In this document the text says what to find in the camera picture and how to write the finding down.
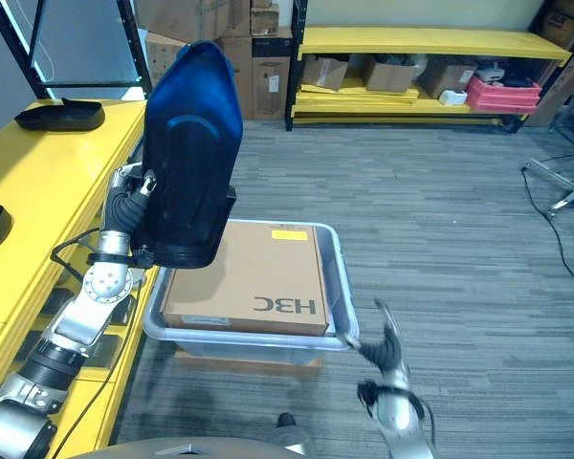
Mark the brown cardboard box with symbols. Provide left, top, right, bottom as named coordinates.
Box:
left=144, top=31, right=188, bottom=98

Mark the silver metal stand leg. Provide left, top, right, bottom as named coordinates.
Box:
left=523, top=160, right=574, bottom=215

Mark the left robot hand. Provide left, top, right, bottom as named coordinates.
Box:
left=101, top=162, right=160, bottom=235

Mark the small brown cardboard box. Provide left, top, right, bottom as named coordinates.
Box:
left=250, top=0, right=281, bottom=37

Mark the yellow black-framed storage rack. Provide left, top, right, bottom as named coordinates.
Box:
left=284, top=0, right=574, bottom=134

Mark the flat brown cardboard base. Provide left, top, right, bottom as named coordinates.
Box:
left=174, top=349, right=324, bottom=382

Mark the brown H3C cardboard box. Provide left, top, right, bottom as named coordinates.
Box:
left=161, top=220, right=331, bottom=339

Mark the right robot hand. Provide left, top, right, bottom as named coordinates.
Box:
left=344, top=297, right=409, bottom=375

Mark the tall brown cardboard box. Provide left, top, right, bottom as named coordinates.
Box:
left=251, top=27, right=294, bottom=121
left=214, top=35, right=254, bottom=120

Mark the dark printed cardboard box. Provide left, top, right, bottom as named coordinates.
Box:
left=540, top=0, right=574, bottom=49

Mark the small white box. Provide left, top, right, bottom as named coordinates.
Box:
left=438, top=89, right=469, bottom=106

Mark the open brown cardboard box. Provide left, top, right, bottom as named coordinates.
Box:
left=301, top=55, right=350, bottom=93
left=362, top=54, right=420, bottom=94
left=417, top=60, right=478, bottom=99

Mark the leaning brown cardboard panel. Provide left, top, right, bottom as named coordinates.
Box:
left=523, top=42, right=574, bottom=128

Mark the red plastic crate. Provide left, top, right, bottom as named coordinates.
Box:
left=465, top=75, right=542, bottom=115

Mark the clear plastic box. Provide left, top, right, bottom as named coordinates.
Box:
left=143, top=218, right=361, bottom=367

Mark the black metal rack frame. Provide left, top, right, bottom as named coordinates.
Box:
left=0, top=0, right=154, bottom=101

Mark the large brown cardboard box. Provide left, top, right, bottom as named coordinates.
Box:
left=136, top=0, right=252, bottom=45

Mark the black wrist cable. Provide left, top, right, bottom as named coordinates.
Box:
left=50, top=228, right=147, bottom=459

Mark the black floor cable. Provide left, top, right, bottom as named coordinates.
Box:
left=520, top=151, right=574, bottom=295

